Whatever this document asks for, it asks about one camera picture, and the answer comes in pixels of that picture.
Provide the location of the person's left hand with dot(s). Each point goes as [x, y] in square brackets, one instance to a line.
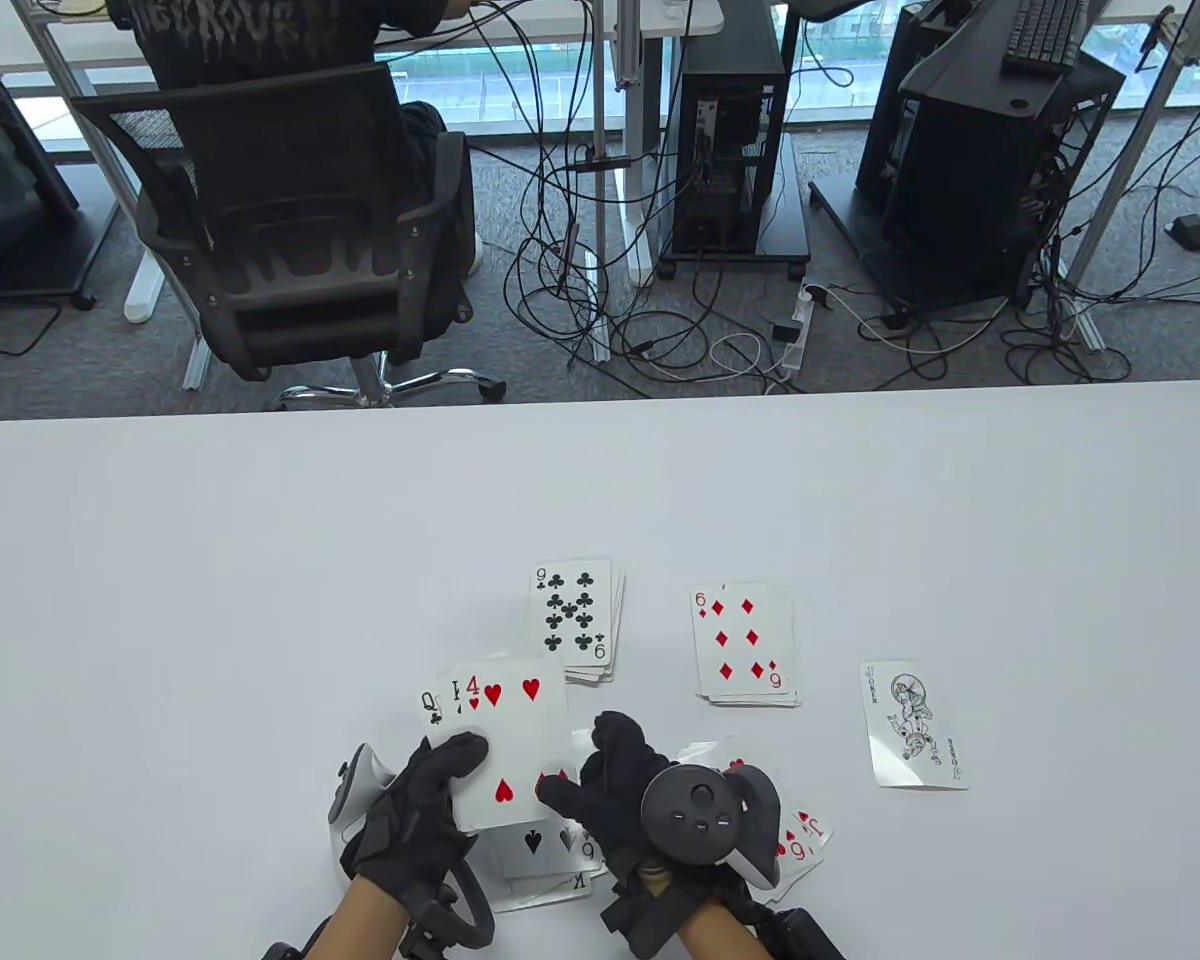
[410, 840]

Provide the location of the person's right hand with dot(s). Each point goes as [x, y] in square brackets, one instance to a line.
[615, 790]

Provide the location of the pile of spades cards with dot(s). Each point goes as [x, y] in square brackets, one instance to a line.
[550, 848]

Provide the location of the deck of playing cards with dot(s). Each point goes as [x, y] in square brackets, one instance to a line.
[520, 740]

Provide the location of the pile of clubs cards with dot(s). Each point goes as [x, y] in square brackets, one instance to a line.
[570, 615]

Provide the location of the pile of hearts cards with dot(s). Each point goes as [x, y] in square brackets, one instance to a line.
[800, 850]

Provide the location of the pile of diamonds cards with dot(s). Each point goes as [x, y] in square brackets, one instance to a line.
[745, 640]

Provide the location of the joker playing card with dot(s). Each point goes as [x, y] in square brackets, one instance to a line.
[915, 725]

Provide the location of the black left forearm sensor unit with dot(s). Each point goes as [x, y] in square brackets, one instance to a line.
[280, 951]

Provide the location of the person's left forearm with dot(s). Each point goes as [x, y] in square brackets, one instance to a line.
[355, 930]

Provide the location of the black right forearm battery pack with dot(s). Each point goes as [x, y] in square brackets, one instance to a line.
[800, 938]

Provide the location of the grey left hand controller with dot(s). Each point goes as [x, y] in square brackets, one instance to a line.
[355, 785]

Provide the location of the grey hand controller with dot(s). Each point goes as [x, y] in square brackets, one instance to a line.
[695, 815]
[355, 785]

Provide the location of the grey right hand controller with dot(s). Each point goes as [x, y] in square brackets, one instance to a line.
[695, 815]

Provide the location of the white power strip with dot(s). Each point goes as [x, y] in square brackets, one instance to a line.
[798, 350]

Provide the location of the black power adapter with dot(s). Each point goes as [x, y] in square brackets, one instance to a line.
[786, 331]

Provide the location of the black mesh office chair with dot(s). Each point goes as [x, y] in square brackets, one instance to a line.
[290, 300]

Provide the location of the black tower cart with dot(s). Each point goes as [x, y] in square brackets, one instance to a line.
[785, 220]

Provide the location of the black equipment stand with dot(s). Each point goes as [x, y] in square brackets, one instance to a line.
[960, 200]

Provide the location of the black computer tower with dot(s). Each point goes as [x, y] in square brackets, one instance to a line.
[730, 60]

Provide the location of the black rolling cabinet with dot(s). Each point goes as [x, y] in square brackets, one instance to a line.
[10, 200]

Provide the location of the black foot pedal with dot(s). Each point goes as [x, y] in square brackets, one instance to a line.
[1188, 230]

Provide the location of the black keyboard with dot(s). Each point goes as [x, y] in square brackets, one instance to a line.
[1045, 35]

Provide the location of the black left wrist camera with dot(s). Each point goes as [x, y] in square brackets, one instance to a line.
[428, 928]

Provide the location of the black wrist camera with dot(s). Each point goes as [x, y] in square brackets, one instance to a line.
[645, 918]
[428, 928]

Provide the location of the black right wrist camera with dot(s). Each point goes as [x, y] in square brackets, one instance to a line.
[645, 918]

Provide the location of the aluminium desk frame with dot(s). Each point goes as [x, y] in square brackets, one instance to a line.
[1120, 170]

